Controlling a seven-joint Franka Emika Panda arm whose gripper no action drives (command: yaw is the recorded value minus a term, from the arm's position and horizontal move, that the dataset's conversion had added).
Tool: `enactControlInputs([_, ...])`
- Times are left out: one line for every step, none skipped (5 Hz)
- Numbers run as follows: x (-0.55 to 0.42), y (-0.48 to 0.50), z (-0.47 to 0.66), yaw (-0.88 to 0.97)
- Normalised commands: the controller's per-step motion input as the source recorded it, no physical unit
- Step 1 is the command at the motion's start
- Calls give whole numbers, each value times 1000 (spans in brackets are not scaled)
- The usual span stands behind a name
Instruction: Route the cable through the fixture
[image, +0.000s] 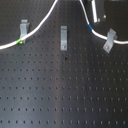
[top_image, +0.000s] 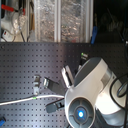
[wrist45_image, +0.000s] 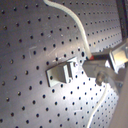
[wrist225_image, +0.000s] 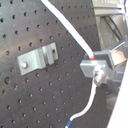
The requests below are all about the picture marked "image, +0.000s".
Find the white cable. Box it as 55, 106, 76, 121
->
0, 0, 128, 51

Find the right grey cable clip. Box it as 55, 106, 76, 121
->
103, 28, 117, 53

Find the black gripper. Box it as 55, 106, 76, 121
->
85, 0, 121, 25

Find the grey cable clip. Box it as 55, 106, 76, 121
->
19, 19, 31, 44
60, 26, 68, 51
103, 28, 117, 53

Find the left grey cable clip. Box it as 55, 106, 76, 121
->
19, 19, 31, 44

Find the middle grey cable clip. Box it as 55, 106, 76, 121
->
60, 26, 68, 51

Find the green tape marker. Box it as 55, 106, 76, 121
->
16, 39, 23, 44

